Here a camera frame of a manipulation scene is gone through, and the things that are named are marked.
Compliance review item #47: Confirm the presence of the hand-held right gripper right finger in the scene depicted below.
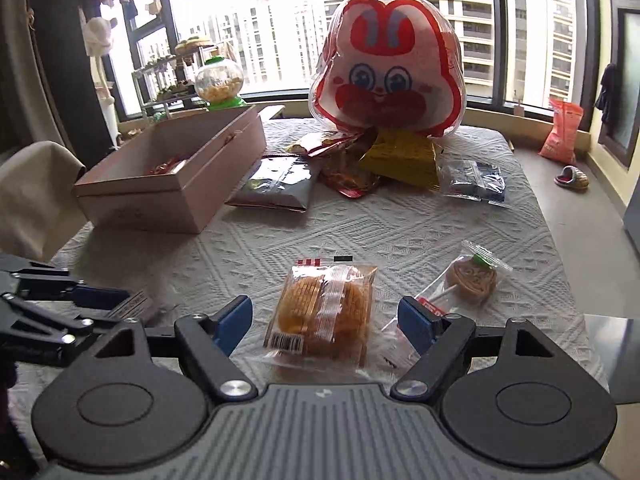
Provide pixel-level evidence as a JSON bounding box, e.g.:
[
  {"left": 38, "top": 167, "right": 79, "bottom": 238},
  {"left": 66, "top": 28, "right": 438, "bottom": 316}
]
[{"left": 391, "top": 295, "right": 552, "bottom": 401}]

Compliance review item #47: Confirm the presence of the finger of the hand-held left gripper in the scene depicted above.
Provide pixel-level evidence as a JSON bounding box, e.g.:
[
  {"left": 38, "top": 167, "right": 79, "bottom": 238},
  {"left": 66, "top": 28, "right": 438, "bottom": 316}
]
[
  {"left": 0, "top": 254, "right": 132, "bottom": 309},
  {"left": 0, "top": 294, "right": 123, "bottom": 367}
]

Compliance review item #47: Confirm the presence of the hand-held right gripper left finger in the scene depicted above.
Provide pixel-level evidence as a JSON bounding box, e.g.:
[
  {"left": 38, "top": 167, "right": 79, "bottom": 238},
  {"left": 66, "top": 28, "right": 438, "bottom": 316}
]
[{"left": 92, "top": 295, "right": 254, "bottom": 404}]

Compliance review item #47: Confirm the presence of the small brown-label clear packet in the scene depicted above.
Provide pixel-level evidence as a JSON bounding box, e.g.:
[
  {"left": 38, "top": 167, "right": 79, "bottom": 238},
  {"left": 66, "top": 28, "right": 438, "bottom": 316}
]
[{"left": 107, "top": 290, "right": 183, "bottom": 324}]

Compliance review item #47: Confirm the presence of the orange cracker packet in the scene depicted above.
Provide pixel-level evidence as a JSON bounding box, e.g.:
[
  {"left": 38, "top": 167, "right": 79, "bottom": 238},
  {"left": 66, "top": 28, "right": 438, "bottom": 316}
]
[{"left": 263, "top": 256, "right": 379, "bottom": 372}]

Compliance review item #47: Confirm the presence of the pink cardboard box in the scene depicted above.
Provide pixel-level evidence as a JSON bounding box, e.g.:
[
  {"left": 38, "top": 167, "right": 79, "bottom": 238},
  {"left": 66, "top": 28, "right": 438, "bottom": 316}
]
[{"left": 74, "top": 104, "right": 267, "bottom": 235}]

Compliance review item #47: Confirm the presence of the grey foil snack packet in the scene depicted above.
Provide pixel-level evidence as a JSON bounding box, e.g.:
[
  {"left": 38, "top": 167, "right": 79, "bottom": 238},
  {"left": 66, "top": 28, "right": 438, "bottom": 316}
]
[{"left": 225, "top": 154, "right": 321, "bottom": 215}]

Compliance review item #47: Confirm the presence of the yellow snack packet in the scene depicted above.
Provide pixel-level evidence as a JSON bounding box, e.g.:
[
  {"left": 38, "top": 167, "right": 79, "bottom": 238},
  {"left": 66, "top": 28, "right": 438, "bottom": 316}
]
[{"left": 359, "top": 129, "right": 442, "bottom": 192}]

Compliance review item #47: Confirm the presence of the cookie lollipop in clear wrapper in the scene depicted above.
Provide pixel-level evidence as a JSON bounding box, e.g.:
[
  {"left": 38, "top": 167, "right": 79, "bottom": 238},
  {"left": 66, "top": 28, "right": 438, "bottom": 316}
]
[{"left": 382, "top": 240, "right": 515, "bottom": 333}]

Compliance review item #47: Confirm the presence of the white textured tablecloth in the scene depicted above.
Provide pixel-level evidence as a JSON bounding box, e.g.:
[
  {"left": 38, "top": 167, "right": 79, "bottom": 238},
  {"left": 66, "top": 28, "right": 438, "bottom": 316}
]
[{"left": 7, "top": 112, "right": 610, "bottom": 466}]

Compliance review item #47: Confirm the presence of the chair with beige cover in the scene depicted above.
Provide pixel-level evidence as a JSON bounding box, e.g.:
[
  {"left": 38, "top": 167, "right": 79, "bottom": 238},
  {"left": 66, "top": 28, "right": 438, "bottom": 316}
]
[{"left": 0, "top": 141, "right": 89, "bottom": 264}]

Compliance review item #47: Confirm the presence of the red packet inside box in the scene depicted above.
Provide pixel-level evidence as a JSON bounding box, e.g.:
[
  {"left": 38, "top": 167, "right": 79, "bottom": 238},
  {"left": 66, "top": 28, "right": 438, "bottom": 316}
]
[{"left": 147, "top": 157, "right": 189, "bottom": 176}]

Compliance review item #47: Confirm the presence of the clear packet with dark-blue contents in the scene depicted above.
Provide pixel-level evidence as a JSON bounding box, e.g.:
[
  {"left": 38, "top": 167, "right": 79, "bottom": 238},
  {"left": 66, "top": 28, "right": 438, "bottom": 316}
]
[{"left": 439, "top": 160, "right": 513, "bottom": 209}]

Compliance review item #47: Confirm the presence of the red foil snack packet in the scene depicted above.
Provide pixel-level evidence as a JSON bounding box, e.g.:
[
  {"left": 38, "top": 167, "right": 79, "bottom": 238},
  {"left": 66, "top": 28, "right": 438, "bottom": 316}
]
[{"left": 286, "top": 129, "right": 379, "bottom": 162}]

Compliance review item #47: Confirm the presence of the grey board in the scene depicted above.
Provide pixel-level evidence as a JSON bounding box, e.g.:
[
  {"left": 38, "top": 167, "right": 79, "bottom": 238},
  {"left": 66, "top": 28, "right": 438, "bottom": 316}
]
[{"left": 582, "top": 312, "right": 640, "bottom": 405}]

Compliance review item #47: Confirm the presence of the plaid slipper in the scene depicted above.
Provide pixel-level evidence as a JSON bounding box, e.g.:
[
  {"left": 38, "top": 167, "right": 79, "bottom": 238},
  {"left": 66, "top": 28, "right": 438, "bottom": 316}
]
[{"left": 554, "top": 165, "right": 590, "bottom": 192}]

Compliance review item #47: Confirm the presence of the metal shelf rack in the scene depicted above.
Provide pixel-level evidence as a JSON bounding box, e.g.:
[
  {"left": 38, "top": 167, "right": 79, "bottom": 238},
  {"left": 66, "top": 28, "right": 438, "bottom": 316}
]
[{"left": 132, "top": 34, "right": 211, "bottom": 117}]

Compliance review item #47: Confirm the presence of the orange plastic bag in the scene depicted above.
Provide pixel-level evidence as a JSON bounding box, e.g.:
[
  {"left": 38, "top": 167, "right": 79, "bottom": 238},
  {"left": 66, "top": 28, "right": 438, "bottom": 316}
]
[{"left": 537, "top": 97, "right": 585, "bottom": 166}]

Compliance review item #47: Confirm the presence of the candy jar with green base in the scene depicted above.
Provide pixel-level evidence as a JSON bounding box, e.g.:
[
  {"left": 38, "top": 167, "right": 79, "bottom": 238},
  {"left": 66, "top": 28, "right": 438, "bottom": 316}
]
[{"left": 194, "top": 55, "right": 247, "bottom": 111}]

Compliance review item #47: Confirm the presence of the rabbit-face snack bag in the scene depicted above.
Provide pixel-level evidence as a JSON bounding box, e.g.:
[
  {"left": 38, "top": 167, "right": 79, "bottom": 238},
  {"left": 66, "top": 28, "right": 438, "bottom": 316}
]
[{"left": 309, "top": 0, "right": 469, "bottom": 139}]

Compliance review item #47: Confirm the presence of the white cat tree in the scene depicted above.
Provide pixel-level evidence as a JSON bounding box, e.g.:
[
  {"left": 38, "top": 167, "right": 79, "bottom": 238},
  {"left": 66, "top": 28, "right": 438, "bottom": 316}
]
[{"left": 82, "top": 16, "right": 121, "bottom": 147}]

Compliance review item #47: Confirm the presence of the dark hanging cloth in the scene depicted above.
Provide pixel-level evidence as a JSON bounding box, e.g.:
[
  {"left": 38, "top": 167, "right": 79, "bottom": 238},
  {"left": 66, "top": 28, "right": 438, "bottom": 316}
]
[{"left": 594, "top": 63, "right": 622, "bottom": 127}]

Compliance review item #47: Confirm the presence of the dark-framed cabinet door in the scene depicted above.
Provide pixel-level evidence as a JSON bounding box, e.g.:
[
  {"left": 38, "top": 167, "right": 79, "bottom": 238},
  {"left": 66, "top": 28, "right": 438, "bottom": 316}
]
[{"left": 597, "top": 0, "right": 640, "bottom": 169}]

